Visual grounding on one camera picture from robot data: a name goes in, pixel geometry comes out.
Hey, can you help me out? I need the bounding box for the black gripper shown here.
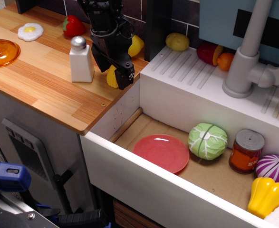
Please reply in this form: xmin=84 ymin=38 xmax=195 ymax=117
xmin=90 ymin=16 xmax=135 ymax=90

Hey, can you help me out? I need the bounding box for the yellow toy corn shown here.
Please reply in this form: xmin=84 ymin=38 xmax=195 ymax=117
xmin=106 ymin=65 xmax=118 ymax=88

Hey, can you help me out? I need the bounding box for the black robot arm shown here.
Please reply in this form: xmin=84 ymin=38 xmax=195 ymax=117
xmin=78 ymin=0 xmax=135 ymax=90

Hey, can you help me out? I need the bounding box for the pink plastic plate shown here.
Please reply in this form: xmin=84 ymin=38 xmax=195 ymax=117
xmin=133 ymin=134 xmax=190 ymax=173

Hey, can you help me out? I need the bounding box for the white salt shaker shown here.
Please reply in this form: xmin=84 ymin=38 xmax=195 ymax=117
xmin=69 ymin=36 xmax=95 ymax=83

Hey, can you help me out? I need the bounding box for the yellow toy lemon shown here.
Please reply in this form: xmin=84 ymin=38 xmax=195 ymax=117
xmin=128 ymin=35 xmax=144 ymax=57

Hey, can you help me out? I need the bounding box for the red toy strawberry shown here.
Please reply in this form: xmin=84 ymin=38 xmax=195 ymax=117
xmin=63 ymin=15 xmax=86 ymax=37

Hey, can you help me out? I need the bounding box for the yellow toy potato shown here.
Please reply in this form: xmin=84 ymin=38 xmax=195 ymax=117
xmin=165 ymin=32 xmax=190 ymax=51

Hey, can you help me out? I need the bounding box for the white toy sink basin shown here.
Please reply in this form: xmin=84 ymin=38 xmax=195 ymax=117
xmin=80 ymin=47 xmax=279 ymax=228

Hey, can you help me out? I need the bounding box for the toy fried egg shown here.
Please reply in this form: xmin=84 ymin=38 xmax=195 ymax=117
xmin=18 ymin=23 xmax=44 ymax=42

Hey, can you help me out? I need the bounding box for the red toy apple half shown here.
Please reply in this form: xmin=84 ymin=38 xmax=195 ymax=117
xmin=196 ymin=43 xmax=223 ymax=66

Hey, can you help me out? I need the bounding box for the orange toy fruit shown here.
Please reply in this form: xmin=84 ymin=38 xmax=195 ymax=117
xmin=216 ymin=53 xmax=234 ymax=71

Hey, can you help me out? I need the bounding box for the orange transparent pot lid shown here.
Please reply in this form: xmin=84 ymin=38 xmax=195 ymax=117
xmin=0 ymin=39 xmax=21 ymax=67

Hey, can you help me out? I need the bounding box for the green toy cabbage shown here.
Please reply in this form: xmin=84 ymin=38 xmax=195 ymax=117
xmin=188 ymin=123 xmax=228 ymax=161

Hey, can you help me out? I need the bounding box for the grey toy oven door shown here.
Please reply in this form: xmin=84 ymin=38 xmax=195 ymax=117
xmin=2 ymin=118 xmax=56 ymax=189

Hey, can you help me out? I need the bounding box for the grey toy faucet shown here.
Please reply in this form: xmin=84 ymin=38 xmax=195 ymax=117
xmin=222 ymin=0 xmax=279 ymax=98

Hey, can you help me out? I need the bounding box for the blue clamp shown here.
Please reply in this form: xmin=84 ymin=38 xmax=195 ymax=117
xmin=0 ymin=162 xmax=31 ymax=192

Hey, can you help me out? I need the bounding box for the orange toy sauce can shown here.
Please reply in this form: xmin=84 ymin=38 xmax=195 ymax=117
xmin=229 ymin=129 xmax=265 ymax=174

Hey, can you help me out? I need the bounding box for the purple toy onion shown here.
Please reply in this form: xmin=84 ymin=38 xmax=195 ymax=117
xmin=255 ymin=154 xmax=279 ymax=182

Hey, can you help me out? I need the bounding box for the yellow toy bell pepper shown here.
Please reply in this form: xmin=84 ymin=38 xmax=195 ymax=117
xmin=247 ymin=177 xmax=279 ymax=219

